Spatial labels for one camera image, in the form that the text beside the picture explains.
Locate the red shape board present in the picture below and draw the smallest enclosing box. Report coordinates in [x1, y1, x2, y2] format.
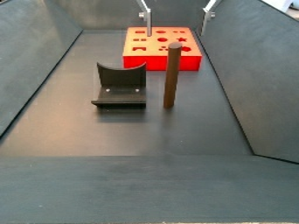
[123, 27, 202, 71]

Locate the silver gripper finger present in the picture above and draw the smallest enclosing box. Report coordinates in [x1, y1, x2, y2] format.
[136, 0, 152, 37]
[200, 0, 218, 35]

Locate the brown oval peg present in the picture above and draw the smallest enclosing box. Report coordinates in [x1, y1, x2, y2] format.
[163, 42, 183, 109]

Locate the black curved holder bracket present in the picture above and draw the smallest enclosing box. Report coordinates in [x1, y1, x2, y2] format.
[91, 63, 146, 108]

